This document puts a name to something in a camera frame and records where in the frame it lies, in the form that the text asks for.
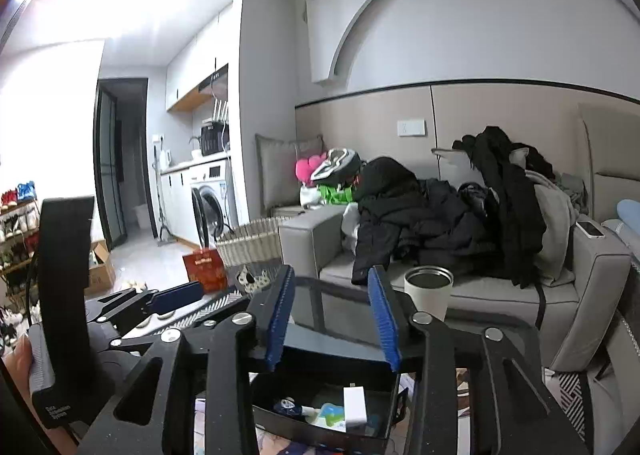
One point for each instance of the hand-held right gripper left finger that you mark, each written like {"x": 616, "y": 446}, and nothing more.
{"x": 277, "y": 325}

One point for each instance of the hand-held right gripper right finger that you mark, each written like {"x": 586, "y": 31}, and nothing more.
{"x": 384, "y": 320}

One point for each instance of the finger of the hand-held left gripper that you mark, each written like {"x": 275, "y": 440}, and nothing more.
{"x": 175, "y": 296}

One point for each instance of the black rectangular box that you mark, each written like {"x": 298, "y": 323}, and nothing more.
{"x": 330, "y": 360}

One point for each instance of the small white box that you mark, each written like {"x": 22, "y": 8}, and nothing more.
{"x": 355, "y": 407}

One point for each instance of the person's left hand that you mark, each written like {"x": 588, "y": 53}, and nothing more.
{"x": 19, "y": 362}

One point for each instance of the beige slipper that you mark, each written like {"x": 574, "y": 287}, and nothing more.
{"x": 141, "y": 285}
{"x": 129, "y": 285}

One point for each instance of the cardboard box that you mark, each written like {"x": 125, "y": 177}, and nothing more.
{"x": 102, "y": 275}

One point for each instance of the red gift bag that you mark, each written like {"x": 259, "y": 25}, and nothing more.
{"x": 207, "y": 270}

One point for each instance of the black white striped rug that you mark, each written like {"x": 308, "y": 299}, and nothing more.
{"x": 220, "y": 307}

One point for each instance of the wooden shoe rack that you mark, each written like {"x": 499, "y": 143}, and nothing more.
{"x": 20, "y": 266}

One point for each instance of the white tumbler cup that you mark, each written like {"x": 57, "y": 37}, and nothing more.
{"x": 427, "y": 300}

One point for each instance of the black white dog plush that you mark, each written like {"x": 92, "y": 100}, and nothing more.
{"x": 252, "y": 280}

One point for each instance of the shoe rack with shoes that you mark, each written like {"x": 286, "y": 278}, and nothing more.
{"x": 15, "y": 225}

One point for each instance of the mop with stand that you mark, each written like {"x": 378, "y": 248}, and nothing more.
{"x": 162, "y": 215}

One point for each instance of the woven laundry basket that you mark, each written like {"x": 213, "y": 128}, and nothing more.
{"x": 250, "y": 245}

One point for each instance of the small white bin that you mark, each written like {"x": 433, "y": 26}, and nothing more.
{"x": 142, "y": 217}

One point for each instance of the grey fabric sofa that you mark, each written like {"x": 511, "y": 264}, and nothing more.
{"x": 310, "y": 245}

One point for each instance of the white counter cabinet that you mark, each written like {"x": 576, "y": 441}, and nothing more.
{"x": 177, "y": 200}

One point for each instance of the black puffer jacket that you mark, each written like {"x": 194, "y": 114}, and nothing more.
{"x": 400, "y": 220}

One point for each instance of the white washing machine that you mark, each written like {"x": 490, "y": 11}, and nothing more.
{"x": 215, "y": 175}

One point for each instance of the black framed door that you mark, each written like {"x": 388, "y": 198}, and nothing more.
{"x": 107, "y": 160}

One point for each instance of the green white bag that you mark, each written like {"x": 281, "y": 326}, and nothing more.
{"x": 330, "y": 195}

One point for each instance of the pink plush toy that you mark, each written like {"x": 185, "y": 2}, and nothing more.
{"x": 305, "y": 170}

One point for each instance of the black white helmet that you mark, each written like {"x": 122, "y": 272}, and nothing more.
{"x": 335, "y": 165}

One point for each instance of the black clothes pile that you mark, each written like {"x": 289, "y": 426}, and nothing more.
{"x": 510, "y": 205}

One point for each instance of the white router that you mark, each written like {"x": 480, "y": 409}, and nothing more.
{"x": 220, "y": 114}

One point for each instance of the grey blanket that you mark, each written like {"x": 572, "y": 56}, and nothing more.
{"x": 555, "y": 225}

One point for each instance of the white smartphone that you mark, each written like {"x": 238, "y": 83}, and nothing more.
{"x": 590, "y": 229}

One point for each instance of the blue bolster pillow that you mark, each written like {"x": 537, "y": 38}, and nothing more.
{"x": 629, "y": 211}

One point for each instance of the white wall switch panel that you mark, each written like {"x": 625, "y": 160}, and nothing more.
{"x": 412, "y": 128}

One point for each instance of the white wall cabinets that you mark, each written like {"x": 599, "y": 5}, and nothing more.
{"x": 200, "y": 55}

